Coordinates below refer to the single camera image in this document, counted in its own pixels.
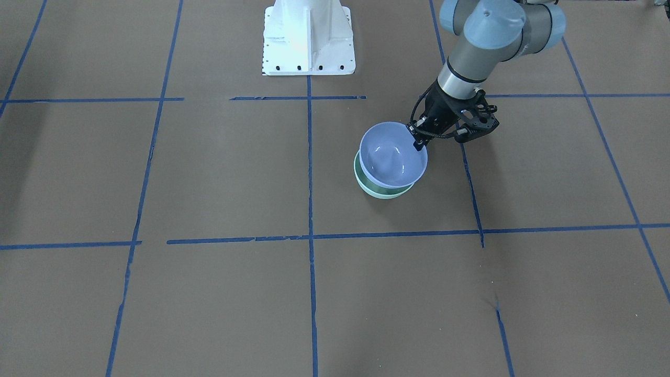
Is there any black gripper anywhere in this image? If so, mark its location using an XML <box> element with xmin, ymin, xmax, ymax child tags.
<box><xmin>407</xmin><ymin>83</ymin><xmax>461</xmax><ymax>152</ymax></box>

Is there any blue bowl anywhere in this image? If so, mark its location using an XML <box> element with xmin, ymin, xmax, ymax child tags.
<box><xmin>358</xmin><ymin>121</ymin><xmax>428</xmax><ymax>190</ymax></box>

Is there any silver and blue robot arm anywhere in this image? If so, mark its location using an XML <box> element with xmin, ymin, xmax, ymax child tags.
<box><xmin>407</xmin><ymin>1</ymin><xmax>567</xmax><ymax>151</ymax></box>

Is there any green bowl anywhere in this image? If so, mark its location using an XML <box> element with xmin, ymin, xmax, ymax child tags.
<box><xmin>353</xmin><ymin>152</ymin><xmax>414</xmax><ymax>199</ymax></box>

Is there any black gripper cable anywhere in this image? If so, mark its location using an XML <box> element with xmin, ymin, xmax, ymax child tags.
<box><xmin>410</xmin><ymin>84</ymin><xmax>461</xmax><ymax>140</ymax></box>

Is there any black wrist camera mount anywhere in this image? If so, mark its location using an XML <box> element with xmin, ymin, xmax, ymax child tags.
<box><xmin>452</xmin><ymin>89</ymin><xmax>500</xmax><ymax>144</ymax></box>

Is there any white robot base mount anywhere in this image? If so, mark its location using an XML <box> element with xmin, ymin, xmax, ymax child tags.
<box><xmin>261</xmin><ymin>1</ymin><xmax>356</xmax><ymax>76</ymax></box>

